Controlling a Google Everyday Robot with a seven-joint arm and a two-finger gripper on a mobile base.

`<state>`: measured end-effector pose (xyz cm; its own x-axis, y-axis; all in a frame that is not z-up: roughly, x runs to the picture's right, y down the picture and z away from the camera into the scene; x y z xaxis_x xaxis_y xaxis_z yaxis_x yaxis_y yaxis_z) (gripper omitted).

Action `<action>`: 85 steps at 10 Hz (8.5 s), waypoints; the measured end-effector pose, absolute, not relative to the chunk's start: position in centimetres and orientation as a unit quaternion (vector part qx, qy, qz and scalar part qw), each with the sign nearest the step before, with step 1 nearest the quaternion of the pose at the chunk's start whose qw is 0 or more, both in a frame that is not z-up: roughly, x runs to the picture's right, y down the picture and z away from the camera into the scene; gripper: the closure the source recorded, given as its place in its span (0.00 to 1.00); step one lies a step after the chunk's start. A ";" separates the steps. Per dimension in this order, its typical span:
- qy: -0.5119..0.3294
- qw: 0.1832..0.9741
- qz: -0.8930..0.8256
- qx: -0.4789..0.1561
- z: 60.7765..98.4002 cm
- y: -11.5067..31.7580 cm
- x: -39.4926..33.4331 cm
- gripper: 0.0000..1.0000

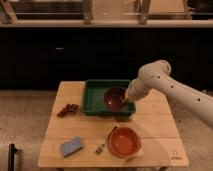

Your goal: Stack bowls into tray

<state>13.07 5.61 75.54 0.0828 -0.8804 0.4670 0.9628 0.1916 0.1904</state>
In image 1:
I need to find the dark maroon bowl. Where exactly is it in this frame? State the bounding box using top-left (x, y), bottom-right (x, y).
top-left (104, 87), bottom-right (128, 112)

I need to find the blue sponge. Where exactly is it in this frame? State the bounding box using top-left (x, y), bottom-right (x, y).
top-left (60, 137), bottom-right (83, 157)

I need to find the green plastic tray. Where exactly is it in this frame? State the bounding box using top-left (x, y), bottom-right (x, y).
top-left (81, 79), bottom-right (136, 116)

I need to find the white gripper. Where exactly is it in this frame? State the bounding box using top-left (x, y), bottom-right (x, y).
top-left (125, 79), bottom-right (151, 102)

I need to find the metal fork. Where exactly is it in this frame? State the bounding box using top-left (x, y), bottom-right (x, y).
top-left (94, 125), bottom-right (118, 156)

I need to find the orange bowl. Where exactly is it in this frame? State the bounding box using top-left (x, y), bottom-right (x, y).
top-left (107, 126), bottom-right (141, 158)

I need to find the wooden table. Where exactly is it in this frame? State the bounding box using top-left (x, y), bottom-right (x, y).
top-left (38, 81), bottom-right (189, 168)

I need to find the wooden shelf frame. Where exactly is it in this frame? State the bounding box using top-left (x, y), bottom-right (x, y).
top-left (0, 0), bottom-right (213, 28)

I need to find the black post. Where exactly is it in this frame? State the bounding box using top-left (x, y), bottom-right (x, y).
top-left (8, 144), bottom-right (17, 171)

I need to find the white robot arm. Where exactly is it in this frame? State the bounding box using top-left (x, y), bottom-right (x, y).
top-left (125, 60), bottom-right (213, 129)

